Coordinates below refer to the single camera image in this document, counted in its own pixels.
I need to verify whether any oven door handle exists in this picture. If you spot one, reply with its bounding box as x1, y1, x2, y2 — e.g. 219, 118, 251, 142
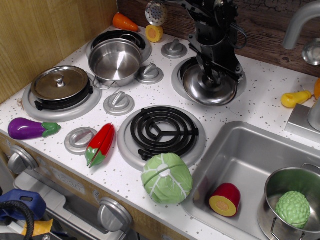
14, 173, 127, 240

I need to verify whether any yellow toy pear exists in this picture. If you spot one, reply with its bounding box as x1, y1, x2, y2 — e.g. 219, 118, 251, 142
280, 90, 312, 108

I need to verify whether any steel lid on left burner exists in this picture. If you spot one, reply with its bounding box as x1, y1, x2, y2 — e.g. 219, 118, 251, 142
30, 65, 89, 101

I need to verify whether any black burner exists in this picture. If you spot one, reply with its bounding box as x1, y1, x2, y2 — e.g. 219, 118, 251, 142
117, 105, 206, 171
85, 30, 152, 62
22, 72, 103, 123
171, 55, 248, 105

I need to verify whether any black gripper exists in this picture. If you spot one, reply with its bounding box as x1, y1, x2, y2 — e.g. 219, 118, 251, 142
188, 33, 245, 85

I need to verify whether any grey oven knob right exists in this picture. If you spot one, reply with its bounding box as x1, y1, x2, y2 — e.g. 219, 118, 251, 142
97, 197, 133, 233

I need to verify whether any black braided cable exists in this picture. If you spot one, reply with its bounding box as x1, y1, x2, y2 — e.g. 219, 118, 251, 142
0, 200, 36, 240

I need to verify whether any grey oven knob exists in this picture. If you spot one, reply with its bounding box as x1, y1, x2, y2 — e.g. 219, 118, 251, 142
97, 197, 133, 233
7, 145, 39, 174

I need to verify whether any empty steel pot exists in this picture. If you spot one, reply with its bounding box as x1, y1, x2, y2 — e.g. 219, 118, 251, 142
88, 38, 143, 90

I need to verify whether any red toy chili pepper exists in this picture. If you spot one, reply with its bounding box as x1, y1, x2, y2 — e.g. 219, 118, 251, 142
84, 123, 116, 168

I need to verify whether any grey oven knob left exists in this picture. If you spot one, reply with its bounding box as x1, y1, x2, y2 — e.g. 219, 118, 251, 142
7, 145, 39, 174

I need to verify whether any back left black burner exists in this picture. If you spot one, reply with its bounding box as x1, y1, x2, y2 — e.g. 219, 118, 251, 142
85, 30, 152, 62

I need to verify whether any steel perforated skimmer spoon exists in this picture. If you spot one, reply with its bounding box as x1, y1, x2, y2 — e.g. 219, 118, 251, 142
145, 0, 168, 27

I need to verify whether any steel lid with knob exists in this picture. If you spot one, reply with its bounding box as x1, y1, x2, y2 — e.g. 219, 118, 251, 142
180, 64, 237, 107

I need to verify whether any red toy fruit half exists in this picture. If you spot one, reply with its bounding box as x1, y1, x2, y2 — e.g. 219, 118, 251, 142
208, 183, 241, 217

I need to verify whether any grey knob back centre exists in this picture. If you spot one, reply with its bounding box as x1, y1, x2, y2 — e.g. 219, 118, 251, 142
161, 39, 188, 59

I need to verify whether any grey knob lower middle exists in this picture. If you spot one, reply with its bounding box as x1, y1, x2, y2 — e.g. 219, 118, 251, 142
103, 91, 135, 116

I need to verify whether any grey toy faucet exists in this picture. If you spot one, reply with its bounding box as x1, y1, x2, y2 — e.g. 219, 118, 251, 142
282, 0, 320, 50

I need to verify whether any green toy artichoke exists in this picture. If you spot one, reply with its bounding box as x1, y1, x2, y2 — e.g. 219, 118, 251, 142
275, 191, 311, 229

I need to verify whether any front centre black burner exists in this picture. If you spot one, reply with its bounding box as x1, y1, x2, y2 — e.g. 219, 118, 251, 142
117, 105, 206, 171

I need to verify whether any orange toy carrot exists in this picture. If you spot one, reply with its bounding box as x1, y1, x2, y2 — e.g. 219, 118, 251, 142
112, 12, 139, 32

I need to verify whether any silver sink basin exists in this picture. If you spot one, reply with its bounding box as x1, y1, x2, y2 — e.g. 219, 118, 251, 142
182, 121, 320, 240

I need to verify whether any yellow toy corn slice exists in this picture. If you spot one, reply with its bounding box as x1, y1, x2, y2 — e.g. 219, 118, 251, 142
145, 25, 164, 43

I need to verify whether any grey knob front flat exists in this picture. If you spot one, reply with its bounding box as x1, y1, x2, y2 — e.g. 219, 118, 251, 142
64, 127, 98, 156

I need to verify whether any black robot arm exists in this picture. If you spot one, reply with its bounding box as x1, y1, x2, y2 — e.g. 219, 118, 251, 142
169, 0, 248, 85

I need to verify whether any back right black burner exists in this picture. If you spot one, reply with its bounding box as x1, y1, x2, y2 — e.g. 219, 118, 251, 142
171, 55, 248, 105

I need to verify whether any purple toy eggplant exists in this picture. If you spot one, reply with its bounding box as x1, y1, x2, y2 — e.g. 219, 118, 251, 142
8, 117, 61, 140

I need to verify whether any green toy cabbage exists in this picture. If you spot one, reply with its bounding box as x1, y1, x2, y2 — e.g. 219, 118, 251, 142
141, 153, 193, 204

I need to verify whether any yellow tape piece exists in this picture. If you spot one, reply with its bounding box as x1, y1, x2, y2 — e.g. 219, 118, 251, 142
21, 219, 54, 237

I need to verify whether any blue clamp tool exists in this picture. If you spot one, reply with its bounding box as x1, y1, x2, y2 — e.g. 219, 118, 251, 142
0, 189, 47, 221

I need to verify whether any front left black burner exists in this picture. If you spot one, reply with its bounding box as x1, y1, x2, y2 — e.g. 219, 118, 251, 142
22, 72, 103, 123

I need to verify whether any orange toy at edge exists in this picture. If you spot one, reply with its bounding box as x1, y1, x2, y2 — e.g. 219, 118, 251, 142
314, 78, 320, 100

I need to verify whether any steel pot in sink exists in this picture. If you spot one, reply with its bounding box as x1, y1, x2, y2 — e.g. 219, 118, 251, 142
257, 163, 320, 240

